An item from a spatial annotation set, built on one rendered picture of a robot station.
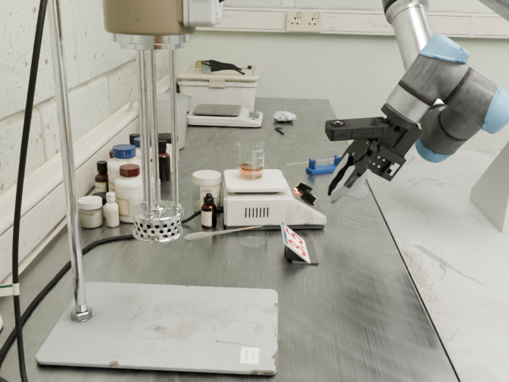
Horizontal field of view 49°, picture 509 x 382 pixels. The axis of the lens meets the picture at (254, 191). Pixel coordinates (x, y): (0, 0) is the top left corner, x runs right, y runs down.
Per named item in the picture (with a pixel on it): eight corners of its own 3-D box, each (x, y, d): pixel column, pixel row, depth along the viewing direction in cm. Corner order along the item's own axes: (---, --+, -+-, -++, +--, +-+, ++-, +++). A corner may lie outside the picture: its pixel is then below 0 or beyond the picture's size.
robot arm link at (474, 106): (490, 125, 108) (442, 93, 108) (528, 92, 98) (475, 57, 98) (476, 153, 104) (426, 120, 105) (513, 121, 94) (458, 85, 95)
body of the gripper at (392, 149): (388, 185, 107) (428, 134, 102) (351, 166, 104) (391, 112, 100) (378, 167, 113) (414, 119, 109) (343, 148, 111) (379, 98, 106)
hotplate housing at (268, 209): (313, 206, 122) (315, 171, 120) (326, 230, 110) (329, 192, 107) (211, 208, 120) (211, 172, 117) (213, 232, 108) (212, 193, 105)
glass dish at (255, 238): (266, 236, 107) (266, 225, 106) (270, 248, 101) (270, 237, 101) (237, 237, 106) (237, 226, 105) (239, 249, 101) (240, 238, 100)
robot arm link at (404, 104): (404, 91, 98) (391, 77, 105) (388, 113, 100) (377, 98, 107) (437, 111, 100) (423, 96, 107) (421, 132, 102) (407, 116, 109)
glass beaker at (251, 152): (257, 173, 116) (257, 136, 113) (269, 181, 111) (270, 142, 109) (230, 176, 113) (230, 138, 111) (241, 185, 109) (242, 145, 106)
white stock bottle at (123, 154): (135, 197, 125) (132, 140, 121) (149, 207, 119) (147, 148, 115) (104, 203, 121) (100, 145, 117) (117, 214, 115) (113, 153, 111)
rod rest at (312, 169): (336, 167, 151) (337, 154, 150) (344, 170, 148) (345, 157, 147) (304, 170, 147) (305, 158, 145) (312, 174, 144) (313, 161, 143)
